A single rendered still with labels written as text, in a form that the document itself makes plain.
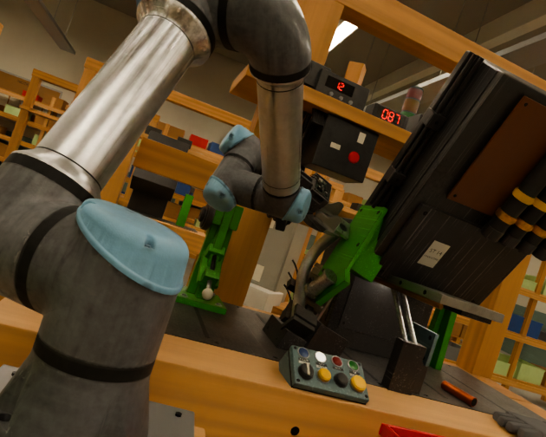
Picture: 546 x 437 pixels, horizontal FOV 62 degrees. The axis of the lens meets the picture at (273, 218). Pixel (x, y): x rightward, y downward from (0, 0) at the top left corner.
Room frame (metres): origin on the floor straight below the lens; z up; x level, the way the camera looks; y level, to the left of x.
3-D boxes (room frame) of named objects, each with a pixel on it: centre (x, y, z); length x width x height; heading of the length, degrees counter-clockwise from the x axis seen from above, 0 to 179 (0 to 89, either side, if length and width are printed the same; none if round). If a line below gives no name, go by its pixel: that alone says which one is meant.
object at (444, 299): (1.10, -0.39, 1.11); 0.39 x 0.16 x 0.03; 16
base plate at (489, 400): (1.17, -0.28, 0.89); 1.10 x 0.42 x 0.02; 106
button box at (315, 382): (0.83, -0.18, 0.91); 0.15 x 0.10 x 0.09; 106
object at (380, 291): (1.33, -0.35, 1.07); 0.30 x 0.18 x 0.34; 106
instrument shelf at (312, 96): (1.42, -0.21, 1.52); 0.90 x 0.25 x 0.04; 106
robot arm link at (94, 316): (0.46, 0.13, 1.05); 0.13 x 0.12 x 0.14; 74
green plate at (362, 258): (1.09, -0.23, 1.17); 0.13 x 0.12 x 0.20; 106
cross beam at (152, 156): (1.53, -0.18, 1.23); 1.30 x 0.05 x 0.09; 106
